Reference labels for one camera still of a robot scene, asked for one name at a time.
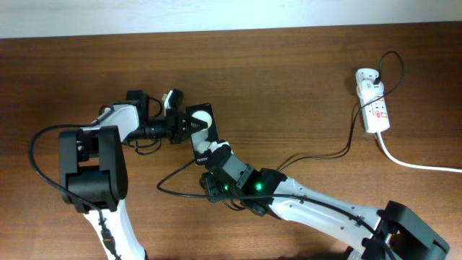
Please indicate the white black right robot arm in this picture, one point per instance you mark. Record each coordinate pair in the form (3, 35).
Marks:
(394, 232)

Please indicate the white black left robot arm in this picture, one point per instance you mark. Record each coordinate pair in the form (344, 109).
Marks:
(92, 164)

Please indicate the black Galaxy flip phone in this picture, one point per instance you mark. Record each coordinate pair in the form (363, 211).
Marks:
(202, 139)

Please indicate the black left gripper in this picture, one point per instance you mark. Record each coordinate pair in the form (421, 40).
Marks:
(175, 120)

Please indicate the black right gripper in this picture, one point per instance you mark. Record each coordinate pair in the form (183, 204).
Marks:
(210, 185)

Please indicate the white power strip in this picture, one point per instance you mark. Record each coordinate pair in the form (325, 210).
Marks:
(370, 94)

